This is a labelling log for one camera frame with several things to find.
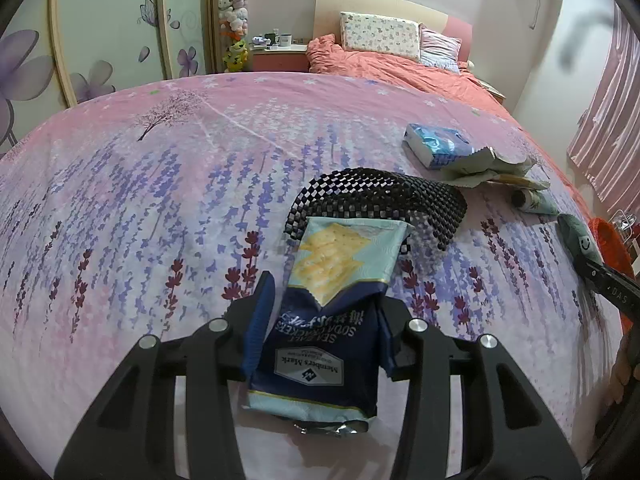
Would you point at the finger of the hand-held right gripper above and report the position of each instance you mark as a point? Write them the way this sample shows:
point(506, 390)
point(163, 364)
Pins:
point(615, 285)

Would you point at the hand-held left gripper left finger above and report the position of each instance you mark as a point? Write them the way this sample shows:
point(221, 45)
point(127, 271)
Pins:
point(260, 310)

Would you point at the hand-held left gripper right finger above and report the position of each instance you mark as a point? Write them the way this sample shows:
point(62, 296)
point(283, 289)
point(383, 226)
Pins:
point(395, 331)

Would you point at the orange plastic basket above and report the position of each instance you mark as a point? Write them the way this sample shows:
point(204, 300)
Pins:
point(612, 245)

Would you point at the grey-green smiley sock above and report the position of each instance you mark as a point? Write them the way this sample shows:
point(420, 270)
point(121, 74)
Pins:
point(575, 240)

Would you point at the blue cracker packet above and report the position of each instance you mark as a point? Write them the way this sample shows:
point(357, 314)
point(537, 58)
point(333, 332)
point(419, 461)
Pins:
point(330, 270)

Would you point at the person's right hand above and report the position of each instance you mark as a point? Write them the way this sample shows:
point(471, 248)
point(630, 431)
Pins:
point(625, 367)

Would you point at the light green tube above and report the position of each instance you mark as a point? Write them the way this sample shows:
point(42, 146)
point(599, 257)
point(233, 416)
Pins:
point(537, 202)

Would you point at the black mesh mat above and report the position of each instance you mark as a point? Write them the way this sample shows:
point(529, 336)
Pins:
point(380, 195)

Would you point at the pink floral tablecloth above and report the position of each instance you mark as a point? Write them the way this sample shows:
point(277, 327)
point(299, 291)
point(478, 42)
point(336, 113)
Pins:
point(150, 210)

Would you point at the pink curtain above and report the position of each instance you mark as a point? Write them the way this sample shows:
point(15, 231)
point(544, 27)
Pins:
point(610, 135)

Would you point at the crumpled grey wrapper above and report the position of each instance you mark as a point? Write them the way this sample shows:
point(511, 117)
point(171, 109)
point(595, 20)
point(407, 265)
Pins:
point(480, 167)

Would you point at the blue tissue pack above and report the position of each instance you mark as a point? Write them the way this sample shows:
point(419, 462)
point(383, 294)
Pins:
point(435, 142)

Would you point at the pink white nightstand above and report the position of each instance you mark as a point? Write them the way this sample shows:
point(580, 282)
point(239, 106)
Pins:
point(277, 60)

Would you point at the yellow green plush toy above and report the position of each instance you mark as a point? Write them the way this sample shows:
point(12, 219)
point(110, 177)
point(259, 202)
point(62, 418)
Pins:
point(237, 55)

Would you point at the red duvet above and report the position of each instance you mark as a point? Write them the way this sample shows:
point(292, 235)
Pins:
point(400, 72)

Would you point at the white mug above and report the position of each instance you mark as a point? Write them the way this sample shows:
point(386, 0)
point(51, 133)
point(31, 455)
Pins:
point(285, 40)

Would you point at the pink striped pillow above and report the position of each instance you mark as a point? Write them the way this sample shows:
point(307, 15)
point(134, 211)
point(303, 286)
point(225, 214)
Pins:
point(440, 50)

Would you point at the white floral pillow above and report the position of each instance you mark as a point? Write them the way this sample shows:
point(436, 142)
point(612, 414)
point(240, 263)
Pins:
point(380, 35)

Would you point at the column of plush toys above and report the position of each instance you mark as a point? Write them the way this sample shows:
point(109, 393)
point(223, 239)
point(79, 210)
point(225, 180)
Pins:
point(232, 5)

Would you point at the flower printed wardrobe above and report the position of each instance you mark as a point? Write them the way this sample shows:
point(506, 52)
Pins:
point(110, 20)

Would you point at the cream pink headboard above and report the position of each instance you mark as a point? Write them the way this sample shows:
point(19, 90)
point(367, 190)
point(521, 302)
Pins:
point(380, 2)

